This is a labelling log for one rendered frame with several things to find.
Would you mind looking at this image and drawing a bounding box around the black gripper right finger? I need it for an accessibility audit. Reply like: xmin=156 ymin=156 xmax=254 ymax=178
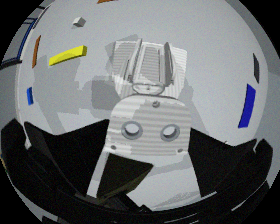
xmin=188 ymin=128 xmax=257 ymax=197

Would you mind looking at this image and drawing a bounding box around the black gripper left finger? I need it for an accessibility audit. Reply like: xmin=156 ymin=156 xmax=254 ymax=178
xmin=24 ymin=119 xmax=109 ymax=197

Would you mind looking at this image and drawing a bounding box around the yellow flat bar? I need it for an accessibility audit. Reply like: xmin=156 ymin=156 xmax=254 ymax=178
xmin=50 ymin=45 xmax=88 ymax=65

